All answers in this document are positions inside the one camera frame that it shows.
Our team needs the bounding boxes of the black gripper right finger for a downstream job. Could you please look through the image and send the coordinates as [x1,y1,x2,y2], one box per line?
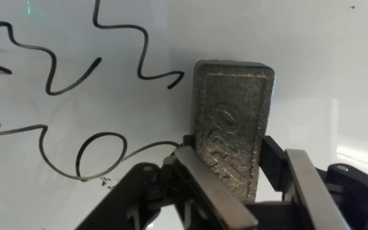
[286,150,350,230]

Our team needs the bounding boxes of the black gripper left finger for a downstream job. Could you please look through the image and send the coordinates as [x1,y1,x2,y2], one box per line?
[174,146,258,230]

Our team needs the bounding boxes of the black whiteboard eraser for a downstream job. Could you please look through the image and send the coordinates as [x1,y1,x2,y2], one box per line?
[193,60,275,205]

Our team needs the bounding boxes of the large white whiteboard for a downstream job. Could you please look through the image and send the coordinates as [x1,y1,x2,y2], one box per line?
[0,0,368,230]

